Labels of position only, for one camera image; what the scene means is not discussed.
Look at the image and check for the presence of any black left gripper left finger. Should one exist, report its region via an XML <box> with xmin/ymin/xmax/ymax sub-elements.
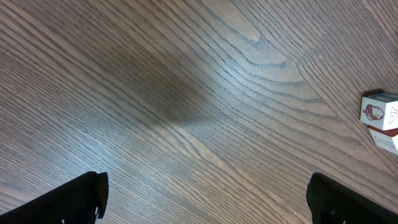
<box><xmin>1</xmin><ymin>171</ymin><xmax>109</xmax><ymax>224</ymax></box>

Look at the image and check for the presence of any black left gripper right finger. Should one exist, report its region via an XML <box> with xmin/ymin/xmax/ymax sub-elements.
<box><xmin>306</xmin><ymin>173</ymin><xmax>397</xmax><ymax>224</ymax></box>

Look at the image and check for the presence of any plain white wooden block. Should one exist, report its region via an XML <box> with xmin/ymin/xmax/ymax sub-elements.
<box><xmin>368</xmin><ymin>126</ymin><xmax>397</xmax><ymax>154</ymax></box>

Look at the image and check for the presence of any yellow side picture block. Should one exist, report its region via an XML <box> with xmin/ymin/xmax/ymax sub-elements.
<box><xmin>360</xmin><ymin>92</ymin><xmax>398</xmax><ymax>130</ymax></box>

